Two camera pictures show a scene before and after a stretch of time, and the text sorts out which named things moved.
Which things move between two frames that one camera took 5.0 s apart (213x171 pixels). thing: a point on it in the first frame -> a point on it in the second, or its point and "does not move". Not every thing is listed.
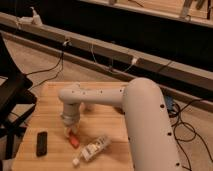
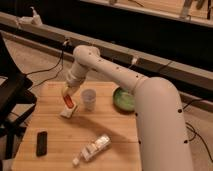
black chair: (16, 101) does not move
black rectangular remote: (41, 143) does not move
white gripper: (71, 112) -> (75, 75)
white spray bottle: (36, 19) does not move
